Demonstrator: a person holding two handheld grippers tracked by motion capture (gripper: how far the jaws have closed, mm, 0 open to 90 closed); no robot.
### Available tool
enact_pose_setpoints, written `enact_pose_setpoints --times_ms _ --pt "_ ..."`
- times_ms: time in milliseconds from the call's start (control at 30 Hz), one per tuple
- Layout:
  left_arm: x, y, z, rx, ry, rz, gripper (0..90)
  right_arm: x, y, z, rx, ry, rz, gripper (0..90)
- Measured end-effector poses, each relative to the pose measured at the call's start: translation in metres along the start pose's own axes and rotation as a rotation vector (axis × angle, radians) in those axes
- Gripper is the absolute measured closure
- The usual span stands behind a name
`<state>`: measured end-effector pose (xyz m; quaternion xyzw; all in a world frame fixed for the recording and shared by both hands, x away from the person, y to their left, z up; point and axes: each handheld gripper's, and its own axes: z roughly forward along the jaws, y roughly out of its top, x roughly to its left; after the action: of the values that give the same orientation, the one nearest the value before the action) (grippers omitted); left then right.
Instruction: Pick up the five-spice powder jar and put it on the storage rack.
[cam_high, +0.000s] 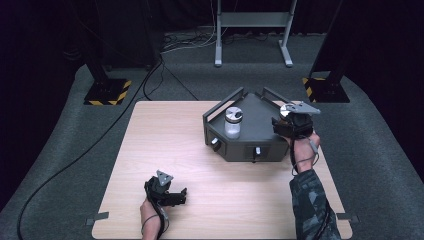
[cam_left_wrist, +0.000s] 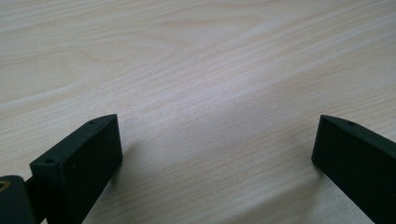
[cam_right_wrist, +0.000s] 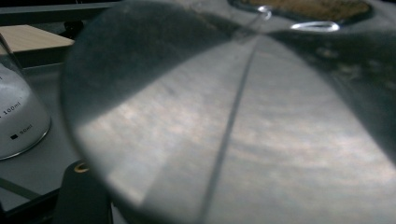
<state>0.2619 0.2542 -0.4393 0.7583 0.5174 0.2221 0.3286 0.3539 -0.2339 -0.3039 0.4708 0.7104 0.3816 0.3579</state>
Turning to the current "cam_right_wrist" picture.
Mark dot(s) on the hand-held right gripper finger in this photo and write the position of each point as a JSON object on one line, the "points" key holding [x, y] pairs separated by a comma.
{"points": [[79, 199]]}

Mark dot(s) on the glass conical flask white powder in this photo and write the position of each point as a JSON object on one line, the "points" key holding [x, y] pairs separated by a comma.
{"points": [[18, 118]]}

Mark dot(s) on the clear round glass flask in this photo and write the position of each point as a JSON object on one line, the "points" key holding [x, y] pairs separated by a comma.
{"points": [[236, 124]]}

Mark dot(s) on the light wooden board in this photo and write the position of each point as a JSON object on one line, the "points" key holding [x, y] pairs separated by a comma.
{"points": [[28, 38]]}

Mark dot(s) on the glass dish with brown contents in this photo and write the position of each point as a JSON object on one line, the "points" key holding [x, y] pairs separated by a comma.
{"points": [[311, 8]]}

